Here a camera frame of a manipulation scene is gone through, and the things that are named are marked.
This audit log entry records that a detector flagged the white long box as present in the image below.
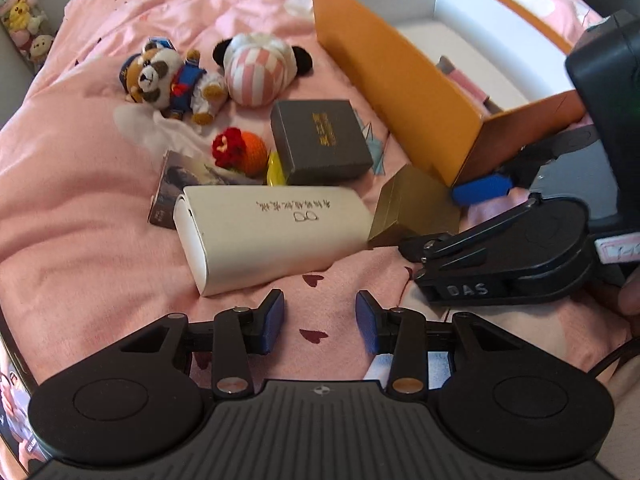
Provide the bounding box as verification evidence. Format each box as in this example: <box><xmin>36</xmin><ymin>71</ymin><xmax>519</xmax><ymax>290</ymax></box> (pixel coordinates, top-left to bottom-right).
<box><xmin>172</xmin><ymin>184</ymin><xmax>373</xmax><ymax>297</ymax></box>

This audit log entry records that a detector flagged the pile of plush toys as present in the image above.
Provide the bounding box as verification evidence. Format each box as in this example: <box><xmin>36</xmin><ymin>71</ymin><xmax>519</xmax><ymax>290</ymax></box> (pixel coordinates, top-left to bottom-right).
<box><xmin>0</xmin><ymin>0</ymin><xmax>56</xmax><ymax>66</ymax></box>

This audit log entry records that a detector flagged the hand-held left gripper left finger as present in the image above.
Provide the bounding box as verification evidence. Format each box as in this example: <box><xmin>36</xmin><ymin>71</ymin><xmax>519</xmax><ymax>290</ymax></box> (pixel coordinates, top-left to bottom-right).
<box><xmin>117</xmin><ymin>287</ymin><xmax>287</xmax><ymax>400</ymax></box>

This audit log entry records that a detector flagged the picture-printed flat object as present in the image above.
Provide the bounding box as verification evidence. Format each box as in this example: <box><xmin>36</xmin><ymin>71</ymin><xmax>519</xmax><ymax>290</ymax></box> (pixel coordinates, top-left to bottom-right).
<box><xmin>0</xmin><ymin>320</ymin><xmax>53</xmax><ymax>480</ymax></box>

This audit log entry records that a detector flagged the orange cardboard box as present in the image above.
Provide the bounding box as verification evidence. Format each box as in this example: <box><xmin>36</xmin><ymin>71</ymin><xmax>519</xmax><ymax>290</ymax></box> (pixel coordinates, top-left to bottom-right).
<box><xmin>309</xmin><ymin>0</ymin><xmax>591</xmax><ymax>188</ymax></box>

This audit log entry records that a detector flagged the black cable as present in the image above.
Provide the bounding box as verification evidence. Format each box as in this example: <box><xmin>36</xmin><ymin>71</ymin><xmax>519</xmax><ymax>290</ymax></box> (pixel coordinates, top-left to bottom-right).
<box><xmin>590</xmin><ymin>335</ymin><xmax>640</xmax><ymax>378</ymax></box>

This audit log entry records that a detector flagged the gold small box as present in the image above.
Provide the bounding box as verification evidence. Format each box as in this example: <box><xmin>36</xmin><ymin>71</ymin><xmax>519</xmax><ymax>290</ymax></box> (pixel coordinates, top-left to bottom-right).
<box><xmin>367</xmin><ymin>164</ymin><xmax>461</xmax><ymax>248</ymax></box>

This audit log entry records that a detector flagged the dark grey box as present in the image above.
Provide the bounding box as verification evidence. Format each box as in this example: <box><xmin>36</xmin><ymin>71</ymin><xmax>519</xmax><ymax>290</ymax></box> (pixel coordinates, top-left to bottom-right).
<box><xmin>270</xmin><ymin>99</ymin><xmax>375</xmax><ymax>186</ymax></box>

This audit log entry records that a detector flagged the pink striped plush toy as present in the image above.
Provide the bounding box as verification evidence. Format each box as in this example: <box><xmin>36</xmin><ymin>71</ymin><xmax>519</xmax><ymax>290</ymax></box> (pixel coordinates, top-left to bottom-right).
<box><xmin>212</xmin><ymin>32</ymin><xmax>315</xmax><ymax>107</ymax></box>

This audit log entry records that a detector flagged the pink packet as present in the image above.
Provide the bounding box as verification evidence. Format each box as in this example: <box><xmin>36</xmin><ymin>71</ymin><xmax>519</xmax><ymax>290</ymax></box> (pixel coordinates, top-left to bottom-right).
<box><xmin>447</xmin><ymin>67</ymin><xmax>491</xmax><ymax>106</ymax></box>

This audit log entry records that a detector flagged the photo card booklet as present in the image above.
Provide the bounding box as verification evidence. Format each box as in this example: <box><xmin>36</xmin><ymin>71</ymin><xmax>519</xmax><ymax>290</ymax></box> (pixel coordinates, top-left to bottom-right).
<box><xmin>147</xmin><ymin>150</ymin><xmax>261</xmax><ymax>231</ymax></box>

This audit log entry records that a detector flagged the white tissue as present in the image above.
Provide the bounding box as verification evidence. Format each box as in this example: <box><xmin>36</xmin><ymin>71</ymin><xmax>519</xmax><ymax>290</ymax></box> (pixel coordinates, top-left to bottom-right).
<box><xmin>114</xmin><ymin>105</ymin><xmax>211</xmax><ymax>158</ymax></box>

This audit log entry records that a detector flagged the yellow small packet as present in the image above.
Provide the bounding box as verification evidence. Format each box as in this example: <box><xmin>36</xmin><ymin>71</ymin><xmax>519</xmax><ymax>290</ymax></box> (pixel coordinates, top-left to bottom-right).
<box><xmin>266</xmin><ymin>151</ymin><xmax>287</xmax><ymax>187</ymax></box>

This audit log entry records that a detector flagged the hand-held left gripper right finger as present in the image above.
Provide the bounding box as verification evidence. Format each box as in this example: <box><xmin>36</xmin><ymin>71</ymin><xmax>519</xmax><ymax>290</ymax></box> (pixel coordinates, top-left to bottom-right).
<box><xmin>354</xmin><ymin>290</ymin><xmax>523</xmax><ymax>397</ymax></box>

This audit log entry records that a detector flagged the person's right hand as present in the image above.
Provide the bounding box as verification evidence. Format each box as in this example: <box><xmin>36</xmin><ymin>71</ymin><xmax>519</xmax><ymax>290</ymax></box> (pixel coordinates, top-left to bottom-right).
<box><xmin>617</xmin><ymin>265</ymin><xmax>640</xmax><ymax>338</ymax></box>

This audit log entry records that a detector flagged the pink printed blanket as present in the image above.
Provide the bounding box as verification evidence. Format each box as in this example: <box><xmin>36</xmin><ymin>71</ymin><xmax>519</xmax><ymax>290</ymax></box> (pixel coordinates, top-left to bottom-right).
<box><xmin>0</xmin><ymin>0</ymin><xmax>640</xmax><ymax>411</ymax></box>

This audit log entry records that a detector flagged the red orange crochet toy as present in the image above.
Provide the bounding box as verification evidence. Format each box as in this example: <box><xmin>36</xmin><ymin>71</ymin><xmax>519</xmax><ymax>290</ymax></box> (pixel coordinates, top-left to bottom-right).
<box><xmin>211</xmin><ymin>127</ymin><xmax>269</xmax><ymax>178</ymax></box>

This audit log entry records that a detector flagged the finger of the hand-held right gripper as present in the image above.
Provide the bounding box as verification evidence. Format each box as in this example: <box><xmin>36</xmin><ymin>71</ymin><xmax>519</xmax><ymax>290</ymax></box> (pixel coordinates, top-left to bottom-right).
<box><xmin>451</xmin><ymin>127</ymin><xmax>598</xmax><ymax>207</ymax></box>
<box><xmin>398</xmin><ymin>193</ymin><xmax>546</xmax><ymax>281</ymax></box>

